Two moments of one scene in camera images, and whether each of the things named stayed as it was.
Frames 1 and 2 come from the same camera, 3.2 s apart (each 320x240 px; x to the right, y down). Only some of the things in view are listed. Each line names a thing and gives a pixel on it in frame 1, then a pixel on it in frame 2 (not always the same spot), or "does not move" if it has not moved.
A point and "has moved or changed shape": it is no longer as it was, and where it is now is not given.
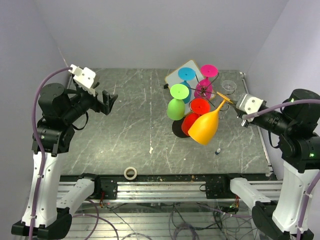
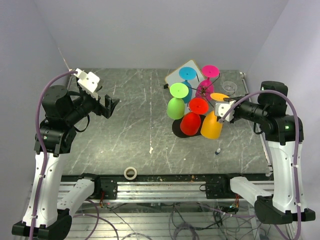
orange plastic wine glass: (203, 131) has moved or changed shape
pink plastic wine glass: (203, 88) does not move
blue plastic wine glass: (187, 74) does not move
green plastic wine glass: (175, 107) does not move
